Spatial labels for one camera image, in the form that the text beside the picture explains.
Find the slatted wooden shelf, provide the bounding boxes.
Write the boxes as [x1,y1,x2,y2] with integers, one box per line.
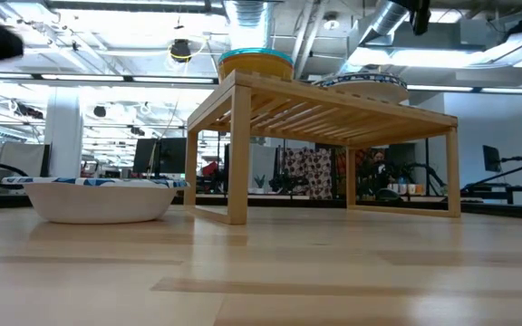
[183,68,462,226]

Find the black computer monitor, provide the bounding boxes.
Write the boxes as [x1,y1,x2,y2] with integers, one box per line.
[132,138,160,176]
[159,137,189,176]

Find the person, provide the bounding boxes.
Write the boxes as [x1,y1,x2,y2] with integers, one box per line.
[362,149,393,194]

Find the blue patterned white bowl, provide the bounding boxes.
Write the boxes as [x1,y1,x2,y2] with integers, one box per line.
[328,81,411,106]
[0,175,191,225]
[311,71,409,90]

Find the dotted patterned cloth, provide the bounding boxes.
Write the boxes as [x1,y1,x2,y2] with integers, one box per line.
[282,147,334,201]

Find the teal plastic bowl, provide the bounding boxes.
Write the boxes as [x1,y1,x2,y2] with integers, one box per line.
[217,46,295,65]

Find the black metal table frame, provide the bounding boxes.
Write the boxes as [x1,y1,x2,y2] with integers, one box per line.
[0,189,522,221]

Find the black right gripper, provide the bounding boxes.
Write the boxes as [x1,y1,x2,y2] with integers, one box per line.
[390,0,432,36]

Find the black round ceiling fixture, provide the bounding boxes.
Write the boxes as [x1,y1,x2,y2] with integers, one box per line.
[169,38,193,63]

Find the black monitor on stand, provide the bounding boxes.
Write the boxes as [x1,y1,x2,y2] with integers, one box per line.
[481,143,503,174]

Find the white round pillar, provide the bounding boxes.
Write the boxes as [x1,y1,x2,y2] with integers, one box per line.
[44,86,84,178]

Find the orange plastic bowl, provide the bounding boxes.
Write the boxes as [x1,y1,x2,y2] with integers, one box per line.
[217,53,295,83]

